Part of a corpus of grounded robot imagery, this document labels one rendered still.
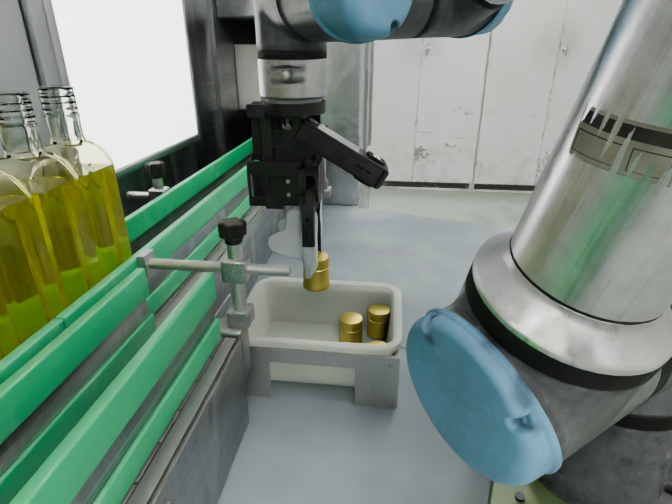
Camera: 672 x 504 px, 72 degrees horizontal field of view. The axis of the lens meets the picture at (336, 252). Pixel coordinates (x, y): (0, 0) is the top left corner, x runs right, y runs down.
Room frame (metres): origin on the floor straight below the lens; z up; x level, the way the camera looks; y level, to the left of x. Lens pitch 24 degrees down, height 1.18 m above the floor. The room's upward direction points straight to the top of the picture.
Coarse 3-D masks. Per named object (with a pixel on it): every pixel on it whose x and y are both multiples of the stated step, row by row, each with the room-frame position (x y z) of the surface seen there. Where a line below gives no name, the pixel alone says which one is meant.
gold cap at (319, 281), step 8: (320, 256) 0.54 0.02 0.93; (328, 256) 0.54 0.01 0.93; (320, 264) 0.52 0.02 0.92; (328, 264) 0.54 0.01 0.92; (304, 272) 0.53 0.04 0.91; (320, 272) 0.52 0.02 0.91; (328, 272) 0.53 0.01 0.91; (304, 280) 0.53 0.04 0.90; (312, 280) 0.52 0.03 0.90; (320, 280) 0.52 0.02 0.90; (328, 280) 0.53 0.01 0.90; (304, 288) 0.53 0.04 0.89; (312, 288) 0.52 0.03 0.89; (320, 288) 0.52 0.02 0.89
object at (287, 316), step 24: (264, 288) 0.63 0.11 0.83; (288, 288) 0.64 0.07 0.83; (336, 288) 0.63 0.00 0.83; (360, 288) 0.62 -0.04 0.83; (384, 288) 0.62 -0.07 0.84; (264, 312) 0.61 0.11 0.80; (288, 312) 0.63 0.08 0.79; (312, 312) 0.63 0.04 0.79; (336, 312) 0.62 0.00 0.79; (360, 312) 0.62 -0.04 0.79; (264, 336) 0.59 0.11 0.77; (288, 336) 0.59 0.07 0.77; (312, 336) 0.59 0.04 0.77; (336, 336) 0.59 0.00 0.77
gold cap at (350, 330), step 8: (352, 312) 0.59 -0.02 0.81; (344, 320) 0.57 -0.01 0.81; (352, 320) 0.57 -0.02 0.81; (360, 320) 0.57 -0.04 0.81; (344, 328) 0.56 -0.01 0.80; (352, 328) 0.56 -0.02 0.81; (360, 328) 0.56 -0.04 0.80; (344, 336) 0.56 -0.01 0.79; (352, 336) 0.56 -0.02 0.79; (360, 336) 0.56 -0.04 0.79
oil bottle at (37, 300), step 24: (0, 168) 0.35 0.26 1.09; (0, 192) 0.33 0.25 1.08; (24, 192) 0.35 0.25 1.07; (0, 216) 0.32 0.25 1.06; (24, 216) 0.34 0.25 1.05; (0, 240) 0.31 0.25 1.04; (24, 240) 0.34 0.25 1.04; (0, 264) 0.31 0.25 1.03; (24, 264) 0.33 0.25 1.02; (48, 264) 0.35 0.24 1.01; (24, 288) 0.32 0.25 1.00; (48, 288) 0.34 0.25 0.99; (24, 312) 0.31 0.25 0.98; (48, 312) 0.34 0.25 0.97; (24, 336) 0.31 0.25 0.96
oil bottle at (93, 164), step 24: (48, 144) 0.44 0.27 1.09; (72, 144) 0.44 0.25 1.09; (96, 144) 0.46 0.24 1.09; (96, 168) 0.44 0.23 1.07; (96, 192) 0.43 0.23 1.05; (96, 216) 0.43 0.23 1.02; (120, 216) 0.46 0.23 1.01; (96, 240) 0.42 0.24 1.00; (120, 240) 0.46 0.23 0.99; (120, 264) 0.45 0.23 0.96
